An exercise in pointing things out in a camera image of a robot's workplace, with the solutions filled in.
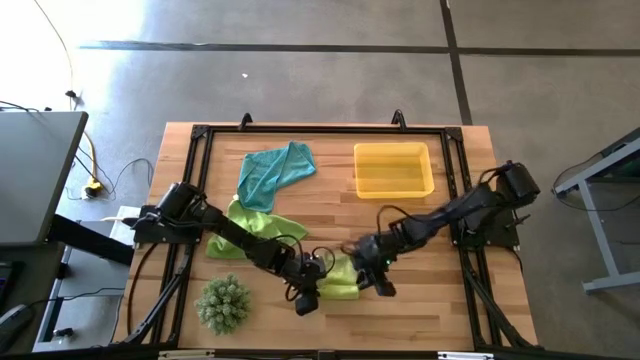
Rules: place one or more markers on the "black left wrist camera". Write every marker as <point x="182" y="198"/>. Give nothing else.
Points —
<point x="306" y="305"/>

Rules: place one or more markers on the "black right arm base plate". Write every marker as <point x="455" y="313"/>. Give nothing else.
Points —
<point x="505" y="235"/>

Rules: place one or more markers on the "black desk foot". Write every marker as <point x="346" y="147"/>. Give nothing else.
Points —
<point x="90" y="240"/>

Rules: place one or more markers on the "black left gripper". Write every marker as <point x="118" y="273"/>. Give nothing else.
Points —
<point x="305" y="275"/>

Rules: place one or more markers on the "silver metal bracket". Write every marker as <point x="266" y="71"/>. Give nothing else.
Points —
<point x="185" y="355"/>
<point x="465" y="356"/>

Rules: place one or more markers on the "black aluminium table frame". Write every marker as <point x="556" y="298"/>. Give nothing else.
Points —
<point x="325" y="129"/>

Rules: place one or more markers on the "lime green microfiber towel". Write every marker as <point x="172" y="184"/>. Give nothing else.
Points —
<point x="342" y="285"/>
<point x="265" y="225"/>

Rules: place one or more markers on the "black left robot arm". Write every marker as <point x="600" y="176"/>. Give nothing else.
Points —
<point x="235" y="235"/>

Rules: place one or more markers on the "yellow plastic basket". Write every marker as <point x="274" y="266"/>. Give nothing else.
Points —
<point x="392" y="170"/>

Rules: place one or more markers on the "black frame clamp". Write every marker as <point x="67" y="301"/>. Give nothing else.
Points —
<point x="245" y="116"/>
<point x="398" y="113"/>

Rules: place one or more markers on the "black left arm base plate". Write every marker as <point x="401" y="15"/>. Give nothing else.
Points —
<point x="150" y="235"/>

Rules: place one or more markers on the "teal microfiber towel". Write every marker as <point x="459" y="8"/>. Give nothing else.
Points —
<point x="270" y="170"/>

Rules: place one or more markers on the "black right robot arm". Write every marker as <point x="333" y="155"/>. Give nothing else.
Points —
<point x="470" y="202"/>

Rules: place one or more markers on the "grey metal table frame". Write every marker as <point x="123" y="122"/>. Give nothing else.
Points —
<point x="597" y="235"/>

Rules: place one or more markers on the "grey handheld device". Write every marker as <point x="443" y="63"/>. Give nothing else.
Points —
<point x="12" y="320"/>

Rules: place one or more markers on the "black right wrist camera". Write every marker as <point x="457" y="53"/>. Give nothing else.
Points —
<point x="385" y="289"/>

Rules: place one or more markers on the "grey desk top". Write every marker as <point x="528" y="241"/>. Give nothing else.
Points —
<point x="35" y="175"/>

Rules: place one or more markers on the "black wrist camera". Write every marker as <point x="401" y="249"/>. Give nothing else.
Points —
<point x="385" y="289"/>
<point x="306" y="305"/>

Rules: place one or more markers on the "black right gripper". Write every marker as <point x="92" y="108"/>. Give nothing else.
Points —
<point x="375" y="255"/>

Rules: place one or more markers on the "white floor platform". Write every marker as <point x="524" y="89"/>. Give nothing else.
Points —
<point x="85" y="280"/>

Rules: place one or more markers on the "artificial green plant ball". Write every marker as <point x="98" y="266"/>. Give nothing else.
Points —
<point x="222" y="302"/>

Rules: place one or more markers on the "small black object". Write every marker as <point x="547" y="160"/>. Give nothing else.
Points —
<point x="63" y="332"/>

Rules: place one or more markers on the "small black floor plug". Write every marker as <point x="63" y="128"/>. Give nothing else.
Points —
<point x="71" y="93"/>

